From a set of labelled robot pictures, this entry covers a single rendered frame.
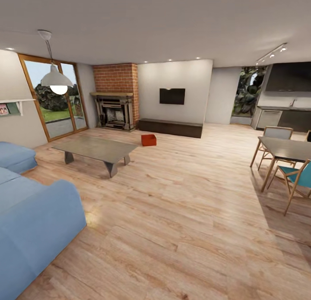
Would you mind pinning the storage box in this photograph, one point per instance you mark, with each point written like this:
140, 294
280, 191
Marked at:
148, 140

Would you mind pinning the dishwasher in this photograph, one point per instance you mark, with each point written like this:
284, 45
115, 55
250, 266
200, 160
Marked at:
268, 118

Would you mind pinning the wall mounted tv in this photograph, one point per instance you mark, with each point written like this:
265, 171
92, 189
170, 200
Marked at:
171, 95

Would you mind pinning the door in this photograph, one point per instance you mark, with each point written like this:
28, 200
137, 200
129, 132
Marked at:
61, 115

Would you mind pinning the room light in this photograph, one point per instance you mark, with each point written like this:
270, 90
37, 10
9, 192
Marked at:
54, 78

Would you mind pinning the fixed window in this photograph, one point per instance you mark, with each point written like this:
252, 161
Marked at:
249, 87

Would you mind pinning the sofa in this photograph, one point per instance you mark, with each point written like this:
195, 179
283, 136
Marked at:
37, 222

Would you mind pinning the wood fireplace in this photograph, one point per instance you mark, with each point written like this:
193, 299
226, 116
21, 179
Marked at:
115, 112

